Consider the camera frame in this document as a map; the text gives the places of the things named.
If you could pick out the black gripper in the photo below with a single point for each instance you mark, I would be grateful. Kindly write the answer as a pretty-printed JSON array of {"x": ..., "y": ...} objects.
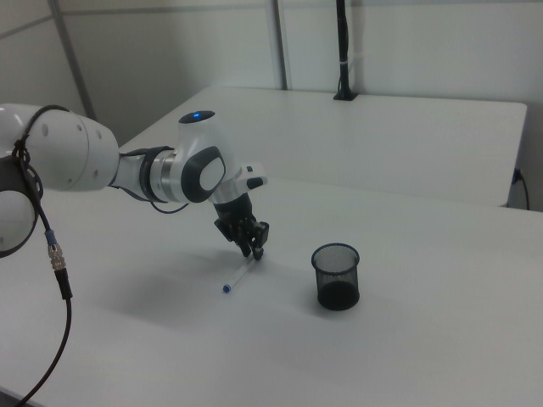
[{"x": 231, "y": 214}]

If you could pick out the blue and white marker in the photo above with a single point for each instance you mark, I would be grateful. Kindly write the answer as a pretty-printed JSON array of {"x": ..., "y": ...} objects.
[{"x": 237, "y": 277}]

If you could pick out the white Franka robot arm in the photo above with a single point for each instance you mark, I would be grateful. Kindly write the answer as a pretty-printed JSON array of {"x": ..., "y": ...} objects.
[{"x": 68, "y": 152}]

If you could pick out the black mesh pen cup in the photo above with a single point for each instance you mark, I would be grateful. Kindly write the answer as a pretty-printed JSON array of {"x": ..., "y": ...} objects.
[{"x": 338, "y": 294}]

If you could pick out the grey metal partition post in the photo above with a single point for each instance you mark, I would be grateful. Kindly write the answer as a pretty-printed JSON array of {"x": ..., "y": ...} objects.
[{"x": 282, "y": 42}]

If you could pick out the black camera stand pole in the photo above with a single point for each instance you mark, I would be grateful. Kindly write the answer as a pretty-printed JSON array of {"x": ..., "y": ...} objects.
[{"x": 343, "y": 51}]

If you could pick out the grey partition end post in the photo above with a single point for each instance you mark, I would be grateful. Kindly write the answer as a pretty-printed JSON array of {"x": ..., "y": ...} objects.
[{"x": 74, "y": 63}]

